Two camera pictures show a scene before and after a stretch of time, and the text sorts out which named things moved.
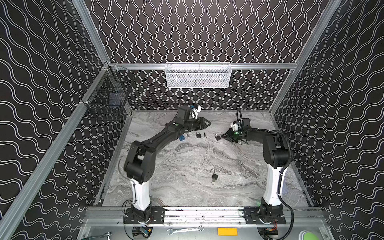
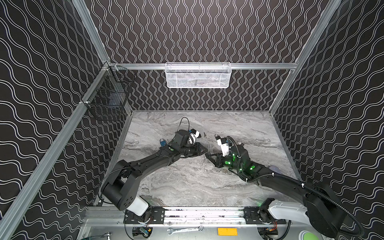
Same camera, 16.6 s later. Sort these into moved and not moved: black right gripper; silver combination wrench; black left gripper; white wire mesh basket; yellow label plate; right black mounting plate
Moved: black left gripper; black right gripper
Not moved: right black mounting plate; silver combination wrench; yellow label plate; white wire mesh basket
